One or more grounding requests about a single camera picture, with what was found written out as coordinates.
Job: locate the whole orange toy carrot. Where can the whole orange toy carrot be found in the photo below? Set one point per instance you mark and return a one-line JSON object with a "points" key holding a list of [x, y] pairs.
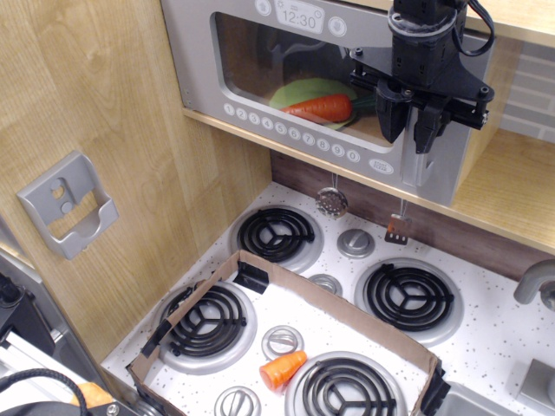
{"points": [[333, 108]]}

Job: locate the green toy plate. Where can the green toy plate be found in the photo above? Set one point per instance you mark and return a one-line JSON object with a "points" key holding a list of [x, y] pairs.
{"points": [[303, 90]]}

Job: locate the grey back stove knob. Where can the grey back stove knob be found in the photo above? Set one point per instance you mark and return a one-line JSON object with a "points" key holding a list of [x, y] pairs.
{"points": [[355, 243]]}

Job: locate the hanging orange toy spatula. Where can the hanging orange toy spatula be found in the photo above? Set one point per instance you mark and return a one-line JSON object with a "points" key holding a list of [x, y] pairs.
{"points": [[399, 225]]}

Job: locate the hanging silver strainer spoon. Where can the hanging silver strainer spoon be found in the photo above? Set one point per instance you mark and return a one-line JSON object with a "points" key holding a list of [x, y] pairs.
{"points": [[330, 201]]}

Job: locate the orange toy carrot piece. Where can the orange toy carrot piece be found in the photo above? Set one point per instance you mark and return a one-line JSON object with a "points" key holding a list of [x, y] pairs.
{"points": [[276, 373]]}

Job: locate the back right black burner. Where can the back right black burner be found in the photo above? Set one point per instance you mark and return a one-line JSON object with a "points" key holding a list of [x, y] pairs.
{"points": [[413, 296]]}

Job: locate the grey middle stove knob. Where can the grey middle stove knob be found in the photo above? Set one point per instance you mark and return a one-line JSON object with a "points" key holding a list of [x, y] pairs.
{"points": [[328, 283]]}

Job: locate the grey stove knob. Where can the grey stove knob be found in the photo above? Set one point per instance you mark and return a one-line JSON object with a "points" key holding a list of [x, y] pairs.
{"points": [[355, 243], [237, 401], [328, 283], [281, 340]]}

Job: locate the grey toy microwave door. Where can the grey toy microwave door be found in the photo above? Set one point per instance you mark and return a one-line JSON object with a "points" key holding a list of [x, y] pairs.
{"points": [[232, 56]]}

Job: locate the black equipment at left edge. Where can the black equipment at left edge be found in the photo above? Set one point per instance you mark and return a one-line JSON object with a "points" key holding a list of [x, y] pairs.
{"points": [[20, 316]]}

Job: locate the grey centre front stove knob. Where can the grey centre front stove knob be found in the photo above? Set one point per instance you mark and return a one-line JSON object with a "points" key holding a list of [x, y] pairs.
{"points": [[281, 340]]}

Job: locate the brown cardboard frame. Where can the brown cardboard frame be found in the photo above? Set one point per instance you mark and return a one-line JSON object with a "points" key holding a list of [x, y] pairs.
{"points": [[327, 322]]}

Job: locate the front left black burner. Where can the front left black burner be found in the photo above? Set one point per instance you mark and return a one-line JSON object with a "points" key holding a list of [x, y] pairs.
{"points": [[215, 333]]}

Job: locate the grey wall phone holder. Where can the grey wall phone holder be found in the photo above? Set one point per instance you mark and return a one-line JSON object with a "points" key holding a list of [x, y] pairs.
{"points": [[57, 192]]}

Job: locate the grey toy sink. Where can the grey toy sink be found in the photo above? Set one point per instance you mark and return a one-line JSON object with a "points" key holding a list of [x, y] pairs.
{"points": [[529, 391]]}

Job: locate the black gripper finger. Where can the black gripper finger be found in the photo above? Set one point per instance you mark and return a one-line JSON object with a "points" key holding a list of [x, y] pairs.
{"points": [[392, 105], [431, 123]]}

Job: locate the black burner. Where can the black burner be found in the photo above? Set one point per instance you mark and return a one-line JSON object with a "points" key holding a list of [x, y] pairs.
{"points": [[413, 296], [215, 333], [279, 234], [343, 383]]}

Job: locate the front right black burner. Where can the front right black burner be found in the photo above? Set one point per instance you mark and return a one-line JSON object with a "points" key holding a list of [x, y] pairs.
{"points": [[343, 383]]}

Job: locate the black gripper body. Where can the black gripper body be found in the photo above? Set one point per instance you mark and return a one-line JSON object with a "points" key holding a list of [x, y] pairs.
{"points": [[431, 68]]}

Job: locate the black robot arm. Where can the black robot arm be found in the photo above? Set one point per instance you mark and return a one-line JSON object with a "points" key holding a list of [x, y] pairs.
{"points": [[434, 18]]}

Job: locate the back left black burner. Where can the back left black burner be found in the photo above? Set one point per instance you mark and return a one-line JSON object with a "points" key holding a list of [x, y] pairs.
{"points": [[279, 234]]}

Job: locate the grey toy faucet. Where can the grey toy faucet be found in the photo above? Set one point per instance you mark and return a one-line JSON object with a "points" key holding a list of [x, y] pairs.
{"points": [[539, 278]]}

